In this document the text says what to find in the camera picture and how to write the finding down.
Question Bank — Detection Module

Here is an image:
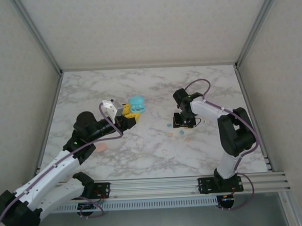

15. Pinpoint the aluminium table edge rail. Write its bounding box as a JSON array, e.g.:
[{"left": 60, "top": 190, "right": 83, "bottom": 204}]
[
  {"left": 234, "top": 64, "right": 274, "bottom": 174},
  {"left": 60, "top": 61, "right": 238, "bottom": 74},
  {"left": 29, "top": 73, "right": 69, "bottom": 184}
]

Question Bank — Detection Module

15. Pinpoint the aluminium frame post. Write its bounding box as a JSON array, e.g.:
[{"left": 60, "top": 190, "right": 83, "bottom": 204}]
[
  {"left": 232, "top": 0, "right": 285, "bottom": 68},
  {"left": 278, "top": 190, "right": 302, "bottom": 226},
  {"left": 9, "top": 0, "right": 64, "bottom": 78}
]

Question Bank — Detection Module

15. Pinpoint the pink earbud charging case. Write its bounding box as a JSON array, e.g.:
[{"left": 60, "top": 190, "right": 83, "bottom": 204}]
[{"left": 95, "top": 142, "right": 108, "bottom": 153}]

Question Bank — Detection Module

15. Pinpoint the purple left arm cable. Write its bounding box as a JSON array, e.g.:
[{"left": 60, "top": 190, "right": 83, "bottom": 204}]
[{"left": 0, "top": 101, "right": 128, "bottom": 226}]

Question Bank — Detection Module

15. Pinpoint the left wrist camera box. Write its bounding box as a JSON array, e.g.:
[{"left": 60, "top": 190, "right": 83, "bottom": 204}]
[{"left": 101, "top": 98, "right": 124, "bottom": 124}]

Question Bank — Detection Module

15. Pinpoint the blue earbud charging case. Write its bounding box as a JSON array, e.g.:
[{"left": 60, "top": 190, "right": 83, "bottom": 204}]
[{"left": 128, "top": 95, "right": 146, "bottom": 115}]

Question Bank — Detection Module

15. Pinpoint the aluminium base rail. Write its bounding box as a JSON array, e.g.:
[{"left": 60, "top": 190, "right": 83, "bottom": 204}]
[{"left": 21, "top": 171, "right": 292, "bottom": 205}]

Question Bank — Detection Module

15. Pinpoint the white slotted cable duct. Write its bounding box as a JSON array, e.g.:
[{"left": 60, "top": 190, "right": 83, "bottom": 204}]
[{"left": 53, "top": 196, "right": 218, "bottom": 214}]

